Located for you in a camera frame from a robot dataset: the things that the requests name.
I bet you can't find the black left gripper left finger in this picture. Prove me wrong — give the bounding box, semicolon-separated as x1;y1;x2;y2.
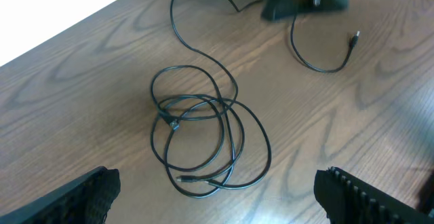
1;166;121;224

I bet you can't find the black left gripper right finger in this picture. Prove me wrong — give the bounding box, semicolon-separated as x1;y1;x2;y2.
313;167;433;224

